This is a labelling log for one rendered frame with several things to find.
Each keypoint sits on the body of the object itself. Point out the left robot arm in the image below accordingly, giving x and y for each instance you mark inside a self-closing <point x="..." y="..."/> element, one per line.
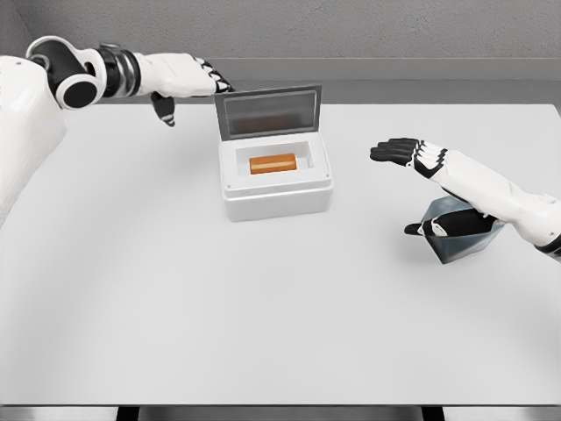
<point x="66" y="83"/>

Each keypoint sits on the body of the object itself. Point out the white box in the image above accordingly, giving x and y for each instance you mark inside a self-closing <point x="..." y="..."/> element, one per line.
<point x="276" y="186"/>

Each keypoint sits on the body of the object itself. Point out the grey box lid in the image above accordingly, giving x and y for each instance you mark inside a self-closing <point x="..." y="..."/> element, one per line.
<point x="269" y="109"/>

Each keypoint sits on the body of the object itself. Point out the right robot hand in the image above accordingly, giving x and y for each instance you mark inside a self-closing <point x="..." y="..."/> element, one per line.
<point x="442" y="175"/>

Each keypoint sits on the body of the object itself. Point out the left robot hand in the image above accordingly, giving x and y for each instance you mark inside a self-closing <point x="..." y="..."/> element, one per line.
<point x="184" y="74"/>

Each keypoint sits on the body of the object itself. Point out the orange block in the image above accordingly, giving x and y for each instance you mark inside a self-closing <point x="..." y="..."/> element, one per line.
<point x="273" y="165"/>

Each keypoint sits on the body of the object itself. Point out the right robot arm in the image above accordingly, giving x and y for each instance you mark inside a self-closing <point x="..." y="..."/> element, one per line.
<point x="521" y="206"/>

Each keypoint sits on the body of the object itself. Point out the grey square plate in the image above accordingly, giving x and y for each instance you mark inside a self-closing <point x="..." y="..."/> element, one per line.
<point x="464" y="245"/>

